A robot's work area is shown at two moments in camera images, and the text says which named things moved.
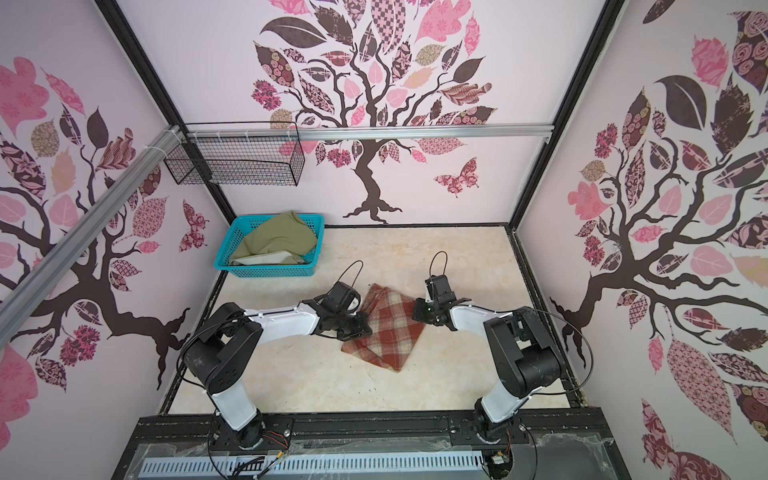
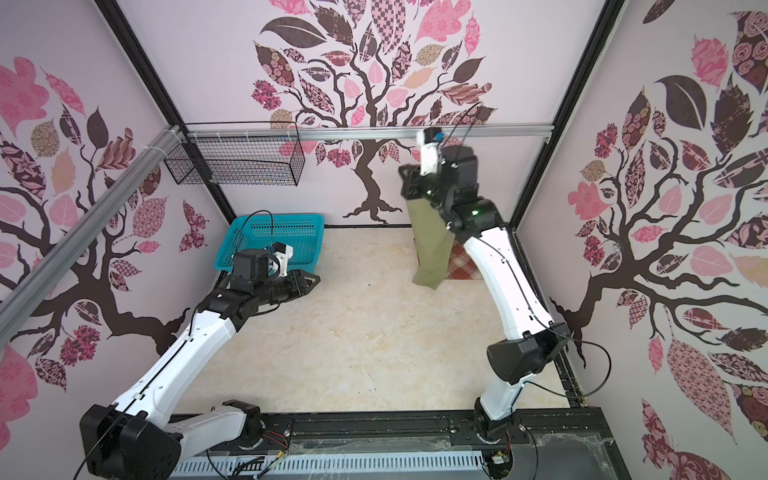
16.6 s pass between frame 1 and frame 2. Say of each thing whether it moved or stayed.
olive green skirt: moved
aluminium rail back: stayed
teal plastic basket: stayed
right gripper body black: moved
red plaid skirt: moved
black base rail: stayed
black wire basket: stayed
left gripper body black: moved
